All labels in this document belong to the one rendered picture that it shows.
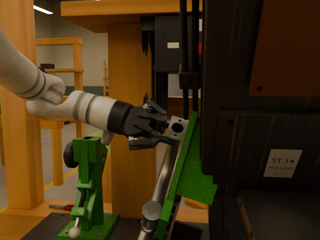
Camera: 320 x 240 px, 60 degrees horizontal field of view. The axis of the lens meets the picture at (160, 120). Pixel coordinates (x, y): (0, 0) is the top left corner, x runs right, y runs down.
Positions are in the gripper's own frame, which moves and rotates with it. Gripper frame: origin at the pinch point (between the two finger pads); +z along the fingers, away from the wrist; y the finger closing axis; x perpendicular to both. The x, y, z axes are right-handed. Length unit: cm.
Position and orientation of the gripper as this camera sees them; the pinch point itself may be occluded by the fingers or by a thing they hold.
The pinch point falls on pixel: (172, 133)
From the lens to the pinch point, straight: 62.3
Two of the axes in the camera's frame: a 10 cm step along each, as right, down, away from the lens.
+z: 9.6, 2.7, -1.1
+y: 2.9, -7.8, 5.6
